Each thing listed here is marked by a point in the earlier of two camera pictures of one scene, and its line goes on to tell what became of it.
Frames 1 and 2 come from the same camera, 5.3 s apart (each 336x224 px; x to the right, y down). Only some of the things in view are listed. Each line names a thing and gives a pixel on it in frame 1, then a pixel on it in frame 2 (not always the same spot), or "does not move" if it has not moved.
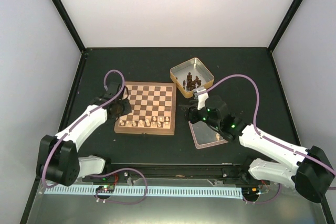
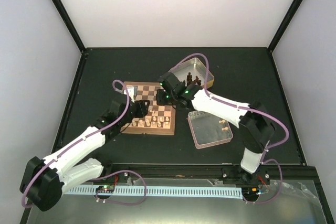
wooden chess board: x=153 y=109 does not move
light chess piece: x=167 y=123 does not move
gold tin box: x=191 y=76 does not move
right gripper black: x=191 y=111 -> x=160 y=100
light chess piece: x=141 y=124 does not move
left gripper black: x=127 y=109 -> x=142 y=109
